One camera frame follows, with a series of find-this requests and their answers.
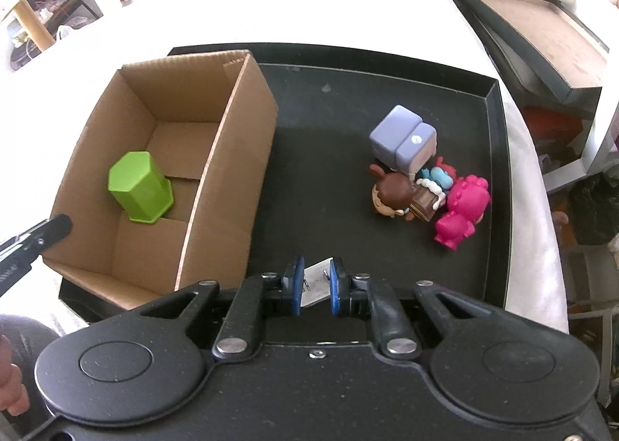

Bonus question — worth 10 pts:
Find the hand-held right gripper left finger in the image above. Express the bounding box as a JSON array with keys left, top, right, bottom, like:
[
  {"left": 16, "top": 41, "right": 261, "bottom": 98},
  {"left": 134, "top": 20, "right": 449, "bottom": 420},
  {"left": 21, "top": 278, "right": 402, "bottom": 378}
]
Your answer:
[{"left": 138, "top": 255, "right": 306, "bottom": 361}]

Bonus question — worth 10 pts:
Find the purple box toy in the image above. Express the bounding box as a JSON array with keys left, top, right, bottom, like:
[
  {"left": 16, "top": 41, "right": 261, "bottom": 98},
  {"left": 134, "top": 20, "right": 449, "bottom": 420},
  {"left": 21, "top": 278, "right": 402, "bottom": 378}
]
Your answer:
[{"left": 369, "top": 105, "right": 437, "bottom": 171}]

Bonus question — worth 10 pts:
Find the person's left hand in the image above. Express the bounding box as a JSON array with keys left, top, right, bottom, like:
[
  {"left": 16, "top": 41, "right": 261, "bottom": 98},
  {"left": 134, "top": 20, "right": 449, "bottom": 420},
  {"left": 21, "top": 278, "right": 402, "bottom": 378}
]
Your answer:
[{"left": 0, "top": 335, "right": 31, "bottom": 417}]

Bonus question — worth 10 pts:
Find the brown-haired doll figure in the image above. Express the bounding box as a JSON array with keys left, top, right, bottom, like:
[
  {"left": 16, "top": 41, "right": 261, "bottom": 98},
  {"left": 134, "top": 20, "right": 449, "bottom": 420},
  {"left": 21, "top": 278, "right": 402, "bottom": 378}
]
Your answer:
[{"left": 370, "top": 163, "right": 417, "bottom": 220}]

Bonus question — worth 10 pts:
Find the pink animal toy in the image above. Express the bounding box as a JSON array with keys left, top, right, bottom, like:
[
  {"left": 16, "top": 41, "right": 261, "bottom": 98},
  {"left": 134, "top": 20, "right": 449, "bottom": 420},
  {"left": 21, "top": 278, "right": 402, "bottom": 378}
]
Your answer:
[{"left": 434, "top": 174, "right": 491, "bottom": 244}]

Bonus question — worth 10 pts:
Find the black tray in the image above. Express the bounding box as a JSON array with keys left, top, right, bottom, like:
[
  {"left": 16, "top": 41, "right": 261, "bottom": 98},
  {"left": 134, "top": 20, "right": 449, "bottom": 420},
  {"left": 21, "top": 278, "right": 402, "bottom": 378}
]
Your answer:
[{"left": 58, "top": 42, "right": 508, "bottom": 326}]

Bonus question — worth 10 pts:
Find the blue and red figure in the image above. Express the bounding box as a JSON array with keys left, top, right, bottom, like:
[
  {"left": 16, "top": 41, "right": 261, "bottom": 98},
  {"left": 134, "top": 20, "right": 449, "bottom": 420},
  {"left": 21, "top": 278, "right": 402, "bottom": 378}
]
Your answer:
[{"left": 418, "top": 157, "right": 458, "bottom": 193}]

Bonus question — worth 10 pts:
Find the black bag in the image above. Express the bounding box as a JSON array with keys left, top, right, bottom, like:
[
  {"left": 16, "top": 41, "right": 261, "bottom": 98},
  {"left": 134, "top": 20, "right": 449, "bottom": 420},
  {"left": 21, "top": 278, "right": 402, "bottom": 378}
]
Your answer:
[{"left": 568, "top": 173, "right": 619, "bottom": 246}]

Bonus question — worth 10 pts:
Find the white plug charger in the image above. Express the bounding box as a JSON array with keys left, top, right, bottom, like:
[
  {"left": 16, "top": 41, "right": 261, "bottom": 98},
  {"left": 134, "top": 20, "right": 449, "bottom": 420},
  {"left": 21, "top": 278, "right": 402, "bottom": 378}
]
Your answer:
[{"left": 300, "top": 257, "right": 334, "bottom": 309}]

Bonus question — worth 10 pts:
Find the cardboard box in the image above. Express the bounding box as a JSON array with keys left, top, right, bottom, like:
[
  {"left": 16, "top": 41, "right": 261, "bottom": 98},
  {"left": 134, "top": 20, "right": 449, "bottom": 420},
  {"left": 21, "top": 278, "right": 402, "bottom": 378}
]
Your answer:
[{"left": 43, "top": 49, "right": 279, "bottom": 311}]

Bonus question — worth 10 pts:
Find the white rack frame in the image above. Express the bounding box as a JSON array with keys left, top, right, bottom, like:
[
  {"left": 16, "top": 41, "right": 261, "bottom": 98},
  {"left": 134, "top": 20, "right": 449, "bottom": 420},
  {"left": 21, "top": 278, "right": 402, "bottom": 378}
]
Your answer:
[{"left": 542, "top": 83, "right": 619, "bottom": 193}]

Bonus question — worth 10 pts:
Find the black shallow box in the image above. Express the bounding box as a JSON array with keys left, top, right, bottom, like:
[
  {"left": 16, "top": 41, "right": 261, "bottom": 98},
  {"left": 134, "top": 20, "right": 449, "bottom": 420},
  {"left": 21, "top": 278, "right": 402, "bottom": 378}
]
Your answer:
[{"left": 442, "top": 0, "right": 610, "bottom": 106}]

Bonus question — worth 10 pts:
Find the wooden table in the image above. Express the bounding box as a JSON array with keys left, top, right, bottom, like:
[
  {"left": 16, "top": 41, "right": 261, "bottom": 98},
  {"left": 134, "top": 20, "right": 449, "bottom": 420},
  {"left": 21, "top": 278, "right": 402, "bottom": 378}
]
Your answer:
[{"left": 0, "top": 0, "right": 104, "bottom": 55}]

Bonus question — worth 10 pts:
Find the brown cake toy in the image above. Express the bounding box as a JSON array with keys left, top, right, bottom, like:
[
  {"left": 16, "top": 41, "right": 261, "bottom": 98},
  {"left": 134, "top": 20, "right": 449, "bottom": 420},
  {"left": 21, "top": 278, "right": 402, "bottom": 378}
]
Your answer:
[{"left": 409, "top": 180, "right": 448, "bottom": 222}]

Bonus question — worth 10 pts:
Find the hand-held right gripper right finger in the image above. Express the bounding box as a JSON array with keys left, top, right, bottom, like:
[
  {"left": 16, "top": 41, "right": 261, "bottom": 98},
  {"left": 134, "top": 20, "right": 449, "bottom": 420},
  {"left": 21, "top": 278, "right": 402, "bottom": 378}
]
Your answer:
[{"left": 328, "top": 255, "right": 489, "bottom": 359}]

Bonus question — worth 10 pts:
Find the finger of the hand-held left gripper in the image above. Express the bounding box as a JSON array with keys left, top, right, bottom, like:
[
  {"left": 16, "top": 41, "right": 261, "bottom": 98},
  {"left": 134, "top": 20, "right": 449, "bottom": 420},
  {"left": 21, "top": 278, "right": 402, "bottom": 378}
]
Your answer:
[{"left": 0, "top": 214, "right": 73, "bottom": 297}]

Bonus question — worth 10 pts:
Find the green hexagonal container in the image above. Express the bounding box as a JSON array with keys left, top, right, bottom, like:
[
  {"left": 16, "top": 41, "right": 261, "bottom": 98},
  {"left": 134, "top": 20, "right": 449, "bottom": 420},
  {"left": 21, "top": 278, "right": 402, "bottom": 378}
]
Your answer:
[{"left": 107, "top": 151, "right": 174, "bottom": 225}]

